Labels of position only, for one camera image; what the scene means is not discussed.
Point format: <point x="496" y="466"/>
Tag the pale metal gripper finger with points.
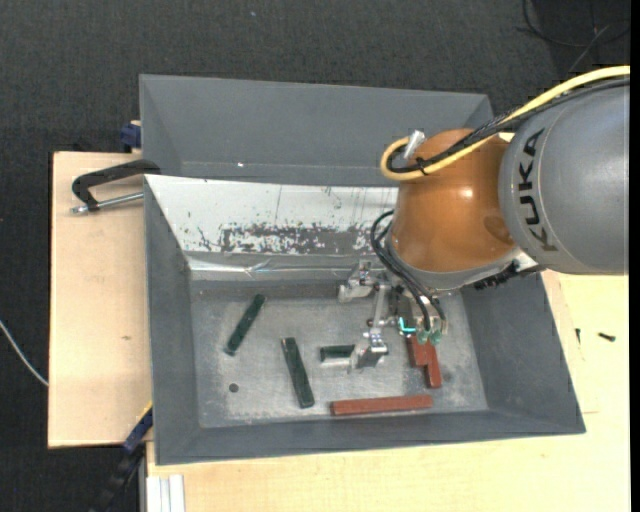
<point x="371" y="354"/>
<point x="356" y="288"/>

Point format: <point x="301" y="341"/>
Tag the dark green flat block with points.
<point x="244" y="325"/>
<point x="298" y="372"/>
<point x="336" y="352"/>

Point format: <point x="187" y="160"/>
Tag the red-brown flat block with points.
<point x="415" y="354"/>
<point x="433" y="372"/>
<point x="381" y="405"/>

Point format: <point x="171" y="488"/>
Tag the grey metal bin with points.
<point x="260" y="125"/>

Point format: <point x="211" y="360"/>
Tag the small black screw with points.
<point x="607" y="337"/>

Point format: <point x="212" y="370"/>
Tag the pale cardboard board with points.
<point x="95" y="310"/>

